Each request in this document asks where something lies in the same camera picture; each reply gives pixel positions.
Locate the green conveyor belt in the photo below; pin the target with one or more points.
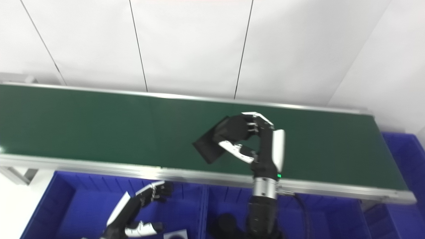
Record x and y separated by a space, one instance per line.
99 166
99 126

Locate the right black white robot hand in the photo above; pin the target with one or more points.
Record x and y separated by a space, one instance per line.
267 156

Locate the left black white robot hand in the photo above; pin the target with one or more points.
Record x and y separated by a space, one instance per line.
126 212

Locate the black cylinder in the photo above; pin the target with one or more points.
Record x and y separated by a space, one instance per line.
227 225
212 146

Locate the aluminium conveyor leg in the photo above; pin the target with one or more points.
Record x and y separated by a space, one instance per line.
373 204
18 174

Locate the grey square plate with hole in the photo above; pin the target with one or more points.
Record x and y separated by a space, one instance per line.
176 235

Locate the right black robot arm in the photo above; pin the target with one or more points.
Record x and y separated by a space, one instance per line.
262 209

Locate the blue plastic bin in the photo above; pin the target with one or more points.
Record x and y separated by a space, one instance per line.
325 219
401 166
76 209

